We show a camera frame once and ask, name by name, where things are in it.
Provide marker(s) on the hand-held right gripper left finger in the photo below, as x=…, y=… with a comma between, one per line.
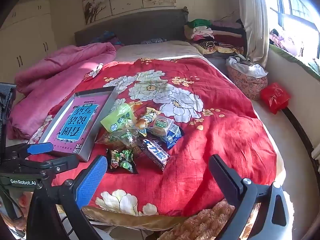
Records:
x=91, y=180

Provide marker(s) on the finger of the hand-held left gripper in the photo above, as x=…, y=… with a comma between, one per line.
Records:
x=62, y=162
x=40, y=148

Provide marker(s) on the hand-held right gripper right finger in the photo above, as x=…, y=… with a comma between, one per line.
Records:
x=225, y=175

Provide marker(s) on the black green snack packet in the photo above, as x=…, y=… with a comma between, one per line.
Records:
x=122, y=161

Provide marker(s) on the grey cardboard box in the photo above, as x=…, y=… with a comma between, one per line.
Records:
x=93, y=140

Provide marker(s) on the clear packet green label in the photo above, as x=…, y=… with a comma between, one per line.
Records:
x=117, y=138

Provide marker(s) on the blue snack packet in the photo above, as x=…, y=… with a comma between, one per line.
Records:
x=173, y=135

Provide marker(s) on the dark chocolate bar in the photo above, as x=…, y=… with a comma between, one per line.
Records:
x=155, y=153

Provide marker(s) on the round pastry clear packet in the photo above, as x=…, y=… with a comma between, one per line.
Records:
x=160, y=126

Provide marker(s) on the orange bread snack packet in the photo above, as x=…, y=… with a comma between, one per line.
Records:
x=147, y=118

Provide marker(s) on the person's left hand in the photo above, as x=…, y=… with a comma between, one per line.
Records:
x=23, y=200

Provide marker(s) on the red floral blanket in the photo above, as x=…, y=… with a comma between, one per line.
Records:
x=212, y=142

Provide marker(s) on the pink book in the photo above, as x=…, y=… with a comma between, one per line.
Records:
x=75, y=122

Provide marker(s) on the brown plush blanket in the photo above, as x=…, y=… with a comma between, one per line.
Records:
x=200, y=225

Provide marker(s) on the pink quilt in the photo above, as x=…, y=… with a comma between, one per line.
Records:
x=50, y=75

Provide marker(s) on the red plastic bag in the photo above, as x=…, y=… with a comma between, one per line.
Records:
x=275, y=97

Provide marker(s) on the floral fabric bag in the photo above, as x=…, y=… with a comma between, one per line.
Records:
x=247, y=85

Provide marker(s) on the white radiator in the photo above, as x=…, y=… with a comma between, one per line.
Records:
x=317, y=160

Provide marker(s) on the white cloth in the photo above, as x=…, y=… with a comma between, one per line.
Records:
x=240, y=67

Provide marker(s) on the cream wardrobe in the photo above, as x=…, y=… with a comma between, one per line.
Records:
x=30, y=35

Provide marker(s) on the blue purple pillow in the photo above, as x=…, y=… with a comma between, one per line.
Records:
x=107, y=38

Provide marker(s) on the green windowsill mat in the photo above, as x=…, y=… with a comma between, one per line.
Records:
x=295, y=58

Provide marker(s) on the stack of folded clothes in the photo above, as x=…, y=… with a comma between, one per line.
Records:
x=220, y=37

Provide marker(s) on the beige bed sheet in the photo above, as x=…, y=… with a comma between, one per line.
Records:
x=155, y=51

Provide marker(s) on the purple clothes pile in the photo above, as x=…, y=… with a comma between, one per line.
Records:
x=285, y=41

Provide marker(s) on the cream curtain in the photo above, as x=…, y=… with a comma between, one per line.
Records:
x=255, y=30

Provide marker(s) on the dark patterned cloth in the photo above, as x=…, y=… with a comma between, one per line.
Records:
x=153, y=41

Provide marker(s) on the grey headboard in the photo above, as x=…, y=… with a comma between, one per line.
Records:
x=137, y=25

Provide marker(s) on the window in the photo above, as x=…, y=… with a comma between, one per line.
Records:
x=300, y=10

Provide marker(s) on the dark bed frame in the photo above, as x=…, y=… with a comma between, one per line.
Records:
x=302, y=135

